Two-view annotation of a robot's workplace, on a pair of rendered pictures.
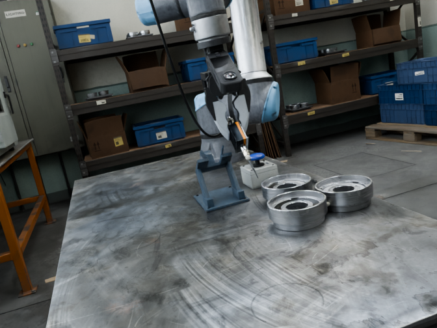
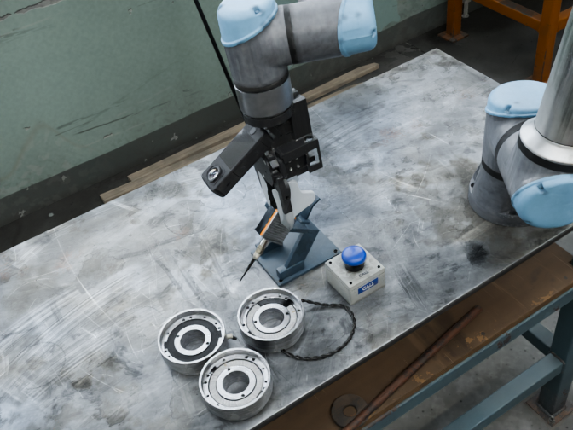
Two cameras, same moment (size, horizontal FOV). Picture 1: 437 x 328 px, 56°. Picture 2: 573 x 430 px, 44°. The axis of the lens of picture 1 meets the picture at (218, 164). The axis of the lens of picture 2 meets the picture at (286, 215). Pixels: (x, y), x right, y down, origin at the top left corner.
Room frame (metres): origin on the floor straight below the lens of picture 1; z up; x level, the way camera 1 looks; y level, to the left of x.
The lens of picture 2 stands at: (0.73, -0.83, 1.69)
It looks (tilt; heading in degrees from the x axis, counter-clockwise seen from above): 43 degrees down; 78
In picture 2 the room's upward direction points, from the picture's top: 9 degrees counter-clockwise
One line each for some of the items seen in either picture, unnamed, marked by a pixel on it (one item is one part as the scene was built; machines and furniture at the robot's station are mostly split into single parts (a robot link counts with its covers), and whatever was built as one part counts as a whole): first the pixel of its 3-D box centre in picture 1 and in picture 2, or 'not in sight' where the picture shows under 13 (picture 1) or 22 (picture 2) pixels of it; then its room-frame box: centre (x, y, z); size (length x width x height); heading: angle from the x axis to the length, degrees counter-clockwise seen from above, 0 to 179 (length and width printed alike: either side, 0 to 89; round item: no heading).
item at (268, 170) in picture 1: (258, 172); (357, 271); (0.99, -0.09, 0.82); 0.08 x 0.07 x 0.05; 15
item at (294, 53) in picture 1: (289, 52); not in sight; (4.81, -1.02, 1.11); 0.52 x 0.38 x 0.22; 105
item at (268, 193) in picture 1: (287, 190); (272, 321); (0.83, -0.13, 0.82); 0.10 x 0.10 x 0.04
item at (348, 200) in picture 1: (344, 193); (236, 385); (0.75, -0.22, 0.82); 0.10 x 0.10 x 0.04
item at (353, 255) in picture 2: (257, 163); (354, 263); (0.99, -0.09, 0.85); 0.04 x 0.04 x 0.05
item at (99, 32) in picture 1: (84, 37); not in sight; (4.26, 1.06, 1.61); 0.52 x 0.38 x 0.22; 108
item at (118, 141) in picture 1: (105, 135); not in sight; (4.24, 1.08, 0.64); 0.49 x 0.40 x 0.37; 110
